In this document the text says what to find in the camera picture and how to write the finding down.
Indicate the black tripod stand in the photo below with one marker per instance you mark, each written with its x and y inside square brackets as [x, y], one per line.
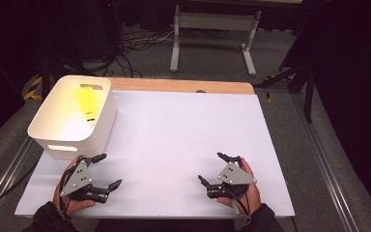
[46, 80]

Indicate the black and yellow hazard tape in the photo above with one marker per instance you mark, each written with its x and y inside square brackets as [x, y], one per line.
[34, 93]

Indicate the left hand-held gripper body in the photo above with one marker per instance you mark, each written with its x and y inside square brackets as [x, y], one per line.
[79, 180]

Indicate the person's right hand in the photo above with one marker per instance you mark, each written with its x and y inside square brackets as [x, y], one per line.
[254, 196]

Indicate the black metal stand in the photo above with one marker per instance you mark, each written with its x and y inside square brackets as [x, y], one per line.
[309, 96]

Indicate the grey metal table stand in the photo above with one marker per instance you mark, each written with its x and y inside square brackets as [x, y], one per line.
[215, 22]

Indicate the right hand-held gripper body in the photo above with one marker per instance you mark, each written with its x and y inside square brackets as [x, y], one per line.
[235, 175]

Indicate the white plastic storage bin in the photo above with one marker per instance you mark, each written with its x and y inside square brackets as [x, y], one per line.
[61, 125]

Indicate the person's left hand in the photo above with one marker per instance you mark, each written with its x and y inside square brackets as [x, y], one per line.
[72, 206]

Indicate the white table mat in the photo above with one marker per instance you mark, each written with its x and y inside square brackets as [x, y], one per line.
[180, 119]

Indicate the aluminium floor rail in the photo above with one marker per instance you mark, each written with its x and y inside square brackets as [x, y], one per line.
[328, 175]
[9, 174]

